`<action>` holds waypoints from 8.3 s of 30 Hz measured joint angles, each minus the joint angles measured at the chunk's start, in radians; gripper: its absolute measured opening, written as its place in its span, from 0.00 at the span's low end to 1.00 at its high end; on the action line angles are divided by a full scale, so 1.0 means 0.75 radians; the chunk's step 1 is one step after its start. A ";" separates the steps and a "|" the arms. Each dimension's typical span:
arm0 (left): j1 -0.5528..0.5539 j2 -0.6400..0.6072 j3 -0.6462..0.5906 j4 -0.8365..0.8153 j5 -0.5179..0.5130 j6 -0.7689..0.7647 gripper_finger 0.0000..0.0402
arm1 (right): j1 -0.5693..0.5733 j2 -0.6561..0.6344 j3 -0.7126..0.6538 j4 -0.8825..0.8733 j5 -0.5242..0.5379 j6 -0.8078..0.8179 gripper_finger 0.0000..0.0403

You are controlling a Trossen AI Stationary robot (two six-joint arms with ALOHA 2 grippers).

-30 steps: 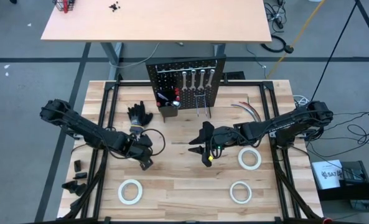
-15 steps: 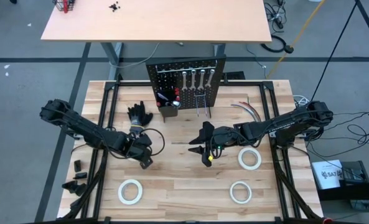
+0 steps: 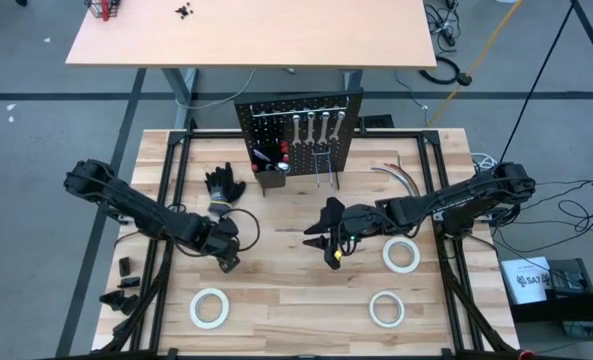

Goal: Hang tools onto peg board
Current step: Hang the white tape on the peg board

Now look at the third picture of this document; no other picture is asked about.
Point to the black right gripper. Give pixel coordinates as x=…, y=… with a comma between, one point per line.
x=358, y=220

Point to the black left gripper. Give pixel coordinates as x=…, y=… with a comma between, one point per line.
x=221, y=237

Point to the white masking tape roll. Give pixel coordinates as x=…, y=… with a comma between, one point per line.
x=196, y=310
x=387, y=255
x=374, y=310

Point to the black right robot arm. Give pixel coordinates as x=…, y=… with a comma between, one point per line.
x=456, y=202

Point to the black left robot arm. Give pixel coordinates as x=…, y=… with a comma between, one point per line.
x=141, y=212

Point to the grey black work glove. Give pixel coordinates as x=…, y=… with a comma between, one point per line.
x=223, y=185

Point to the black plastic tool cup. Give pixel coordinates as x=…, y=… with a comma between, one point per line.
x=271, y=179

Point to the black metal pegboard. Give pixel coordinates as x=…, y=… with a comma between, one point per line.
x=301, y=145

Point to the small black printed part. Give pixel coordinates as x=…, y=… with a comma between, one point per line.
x=121, y=302
x=128, y=283
x=124, y=266

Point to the white printed manual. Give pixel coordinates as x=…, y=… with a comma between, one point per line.
x=523, y=280

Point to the light wood desk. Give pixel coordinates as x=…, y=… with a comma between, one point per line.
x=251, y=30

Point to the pile of black screws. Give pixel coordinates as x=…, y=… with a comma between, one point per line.
x=183, y=10

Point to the red emergency stop button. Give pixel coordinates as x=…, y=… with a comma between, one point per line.
x=526, y=355

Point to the black electronic device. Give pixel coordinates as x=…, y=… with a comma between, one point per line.
x=568, y=277

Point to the red tool in basket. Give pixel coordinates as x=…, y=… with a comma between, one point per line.
x=106, y=10

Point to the black side cart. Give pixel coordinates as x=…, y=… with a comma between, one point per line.
x=576, y=310

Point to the black aluminium table frame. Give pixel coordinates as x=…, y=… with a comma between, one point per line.
x=401, y=134

